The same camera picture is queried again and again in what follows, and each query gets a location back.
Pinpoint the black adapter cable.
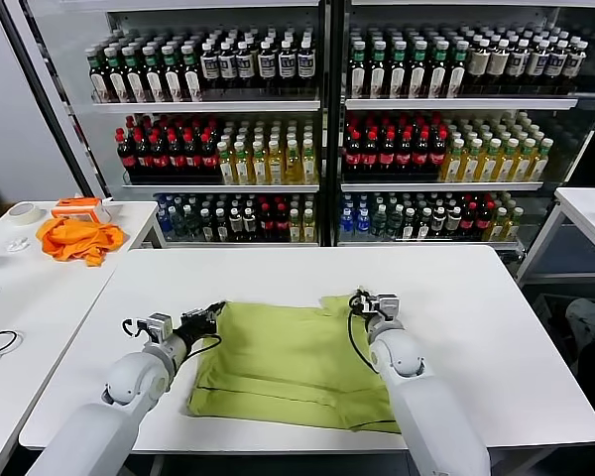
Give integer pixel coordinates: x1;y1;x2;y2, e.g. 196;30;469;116
0;306;20;366

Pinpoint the orange crumpled cloth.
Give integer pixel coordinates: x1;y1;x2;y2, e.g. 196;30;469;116
35;216;128;268

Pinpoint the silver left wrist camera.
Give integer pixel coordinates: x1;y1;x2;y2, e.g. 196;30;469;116
122;311;174;346

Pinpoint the white tape roll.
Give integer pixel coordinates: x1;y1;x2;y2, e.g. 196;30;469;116
7;200;47;225

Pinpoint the white side table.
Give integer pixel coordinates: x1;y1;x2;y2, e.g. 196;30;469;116
514;186;595;289
0;199;168;271

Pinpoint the beige label dark drink bottle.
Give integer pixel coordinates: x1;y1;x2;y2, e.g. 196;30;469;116
485;40;510;92
466;41;490;92

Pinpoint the blue label dark drink bottle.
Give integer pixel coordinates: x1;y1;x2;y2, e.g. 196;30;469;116
235;42;257;92
276;41;297;92
296;41;316;92
199;43;221;92
505;40;530;92
256;42;277;92
524;40;549;92
559;40;589;92
217;43;238;92
542;39;568;92

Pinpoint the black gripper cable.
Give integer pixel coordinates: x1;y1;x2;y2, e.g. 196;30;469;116
176;334;223;371
346;309;383;376

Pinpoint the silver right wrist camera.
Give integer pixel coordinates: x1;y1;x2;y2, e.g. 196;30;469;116
374;295;401;321

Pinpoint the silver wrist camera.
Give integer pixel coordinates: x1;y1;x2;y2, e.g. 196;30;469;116
374;295;401;321
122;311;174;346

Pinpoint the orange white carton box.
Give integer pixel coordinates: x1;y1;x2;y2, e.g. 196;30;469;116
51;196;114;223

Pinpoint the grey bundled bag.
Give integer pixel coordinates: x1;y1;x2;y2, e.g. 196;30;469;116
563;298;595;343

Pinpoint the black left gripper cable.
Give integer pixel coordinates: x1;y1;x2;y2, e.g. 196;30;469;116
176;334;223;371

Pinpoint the green water bottle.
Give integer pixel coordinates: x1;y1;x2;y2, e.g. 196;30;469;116
385;204;403;242
369;204;387;242

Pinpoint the white metal shelf board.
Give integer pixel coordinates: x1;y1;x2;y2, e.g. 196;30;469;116
336;240;522;252
60;0;322;13
343;97;579;112
121;183;320;194
339;181;543;193
349;0;595;11
165;240;320;249
91;99;321;116

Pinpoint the white label black bottle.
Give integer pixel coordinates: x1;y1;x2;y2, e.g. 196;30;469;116
429;206;446;241
227;207;243;243
444;206;461;241
241;207;257;243

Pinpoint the light green t-shirt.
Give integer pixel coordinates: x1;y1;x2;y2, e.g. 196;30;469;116
185;296;403;435

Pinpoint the black slanted door bar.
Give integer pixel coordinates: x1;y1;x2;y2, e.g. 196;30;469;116
0;0;99;200

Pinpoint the black bottle tray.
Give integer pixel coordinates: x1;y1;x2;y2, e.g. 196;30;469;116
122;169;224;186
340;170;444;185

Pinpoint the red cap cola bottle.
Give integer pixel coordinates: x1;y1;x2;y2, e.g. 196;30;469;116
259;202;275;243
344;129;363;175
395;129;415;175
378;129;398;175
361;129;380;175
273;202;289;243
182;130;202;175
115;128;137;175
149;130;170;175
427;128;447;175
166;130;186;175
132;129;153;175
199;130;219;175
459;202;476;241
413;129;431;175
474;201;492;241

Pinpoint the green cap dark tea bottle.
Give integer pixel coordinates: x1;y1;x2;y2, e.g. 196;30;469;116
121;46;148;104
408;41;429;100
160;45;184;103
368;42;388;100
426;41;449;99
87;48;110;104
140;45;166;103
102;47;129;104
179;45;203;103
388;41;409;100
348;42;368;100
443;42;469;98

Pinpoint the glass door drinks cabinet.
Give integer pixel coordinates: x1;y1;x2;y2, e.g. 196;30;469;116
331;0;595;255
18;0;333;249

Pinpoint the black cabinet divider post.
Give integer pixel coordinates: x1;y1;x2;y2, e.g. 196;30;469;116
319;0;351;248

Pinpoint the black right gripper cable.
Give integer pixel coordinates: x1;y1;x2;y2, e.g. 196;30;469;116
346;309;383;376

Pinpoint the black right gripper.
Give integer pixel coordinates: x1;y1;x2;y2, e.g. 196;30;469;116
349;292;378;316

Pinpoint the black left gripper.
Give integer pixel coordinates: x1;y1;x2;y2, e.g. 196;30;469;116
176;300;227;348

